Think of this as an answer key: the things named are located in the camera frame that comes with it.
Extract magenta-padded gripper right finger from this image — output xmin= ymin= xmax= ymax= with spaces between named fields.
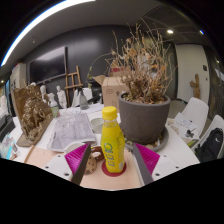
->
xmin=131 ymin=142 xmax=183 ymax=186

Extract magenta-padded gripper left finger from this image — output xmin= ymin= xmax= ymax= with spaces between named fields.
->
xmin=43 ymin=142 xmax=93 ymax=186

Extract yellow drink bottle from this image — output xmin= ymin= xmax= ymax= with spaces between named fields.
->
xmin=100 ymin=105 xmax=126 ymax=174

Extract grey plant saucer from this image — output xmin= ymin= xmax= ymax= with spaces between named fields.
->
xmin=124 ymin=125 xmax=170 ymax=153

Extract open newspaper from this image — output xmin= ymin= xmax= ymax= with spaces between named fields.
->
xmin=46 ymin=112 xmax=98 ymax=153

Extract flat round red coaster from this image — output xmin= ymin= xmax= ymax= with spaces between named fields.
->
xmin=100 ymin=160 xmax=128 ymax=178

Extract small round grey bowl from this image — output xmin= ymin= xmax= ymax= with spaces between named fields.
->
xmin=90 ymin=117 xmax=105 ymax=135

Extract dry plant in grey pot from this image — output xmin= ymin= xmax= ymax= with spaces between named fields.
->
xmin=87 ymin=17 xmax=178 ymax=145

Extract beige wooden drawing board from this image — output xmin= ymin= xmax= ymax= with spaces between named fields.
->
xmin=24 ymin=146 xmax=143 ymax=191

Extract white papers on chair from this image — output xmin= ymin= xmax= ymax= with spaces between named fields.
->
xmin=172 ymin=111 xmax=201 ymax=141

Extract white green-labelled spray bottle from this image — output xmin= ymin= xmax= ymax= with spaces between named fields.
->
xmin=48 ymin=92 xmax=62 ymax=119

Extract dark grey bottle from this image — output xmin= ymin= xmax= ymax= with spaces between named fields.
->
xmin=78 ymin=87 xmax=91 ymax=111

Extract golden relief sculpture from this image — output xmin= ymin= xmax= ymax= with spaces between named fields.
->
xmin=12 ymin=84 xmax=55 ymax=148

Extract black backpack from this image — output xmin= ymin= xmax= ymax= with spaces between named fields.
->
xmin=193 ymin=127 xmax=224 ymax=164

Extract white plaster bust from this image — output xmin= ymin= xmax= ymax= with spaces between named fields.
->
xmin=39 ymin=84 xmax=49 ymax=105
xmin=55 ymin=85 xmax=68 ymax=110

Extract plain white chair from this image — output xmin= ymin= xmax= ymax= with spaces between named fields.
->
xmin=71 ymin=87 xmax=95 ymax=108

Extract colourful book stack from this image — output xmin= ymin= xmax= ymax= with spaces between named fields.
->
xmin=0 ymin=132 xmax=21 ymax=161

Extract white chair with papers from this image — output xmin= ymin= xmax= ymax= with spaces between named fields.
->
xmin=181 ymin=96 xmax=210 ymax=138

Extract wooden easel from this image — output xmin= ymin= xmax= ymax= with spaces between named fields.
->
xmin=63 ymin=65 xmax=85 ymax=108

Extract black box-shaped device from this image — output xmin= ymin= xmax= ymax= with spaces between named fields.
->
xmin=0 ymin=114 xmax=16 ymax=141

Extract brown cardboard box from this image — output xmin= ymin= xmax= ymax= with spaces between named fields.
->
xmin=93 ymin=74 xmax=130 ymax=114

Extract white chair with backpack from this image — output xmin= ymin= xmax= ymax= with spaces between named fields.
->
xmin=194 ymin=114 xmax=224 ymax=161

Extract white cabinet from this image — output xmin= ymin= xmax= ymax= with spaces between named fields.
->
xmin=9 ymin=62 xmax=28 ymax=91

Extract long ceiling strip light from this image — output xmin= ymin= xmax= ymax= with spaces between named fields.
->
xmin=0 ymin=0 xmax=97 ymax=67

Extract white dotted mug brown handle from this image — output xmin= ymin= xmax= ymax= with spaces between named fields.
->
xmin=64 ymin=141 xmax=105 ymax=175

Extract wooden figure by wall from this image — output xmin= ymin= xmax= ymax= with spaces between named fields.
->
xmin=189 ymin=73 xmax=202 ymax=100

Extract black wall screen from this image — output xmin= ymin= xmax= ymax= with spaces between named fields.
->
xmin=27 ymin=45 xmax=68 ymax=85

